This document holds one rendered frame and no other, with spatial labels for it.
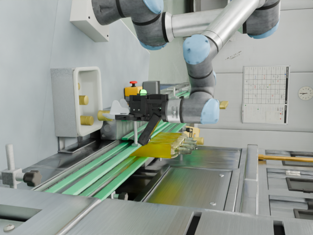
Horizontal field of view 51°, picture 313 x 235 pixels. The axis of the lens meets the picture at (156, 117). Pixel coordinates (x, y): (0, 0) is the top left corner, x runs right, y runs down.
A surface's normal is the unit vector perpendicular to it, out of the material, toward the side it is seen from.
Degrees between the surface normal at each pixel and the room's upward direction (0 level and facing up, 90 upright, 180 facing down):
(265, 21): 80
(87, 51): 0
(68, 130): 90
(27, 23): 0
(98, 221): 90
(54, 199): 90
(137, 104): 90
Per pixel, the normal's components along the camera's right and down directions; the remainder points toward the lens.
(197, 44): -0.23, -0.60
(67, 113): -0.29, 0.17
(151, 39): -0.11, 0.80
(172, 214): -0.03, -0.99
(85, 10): -0.28, -0.16
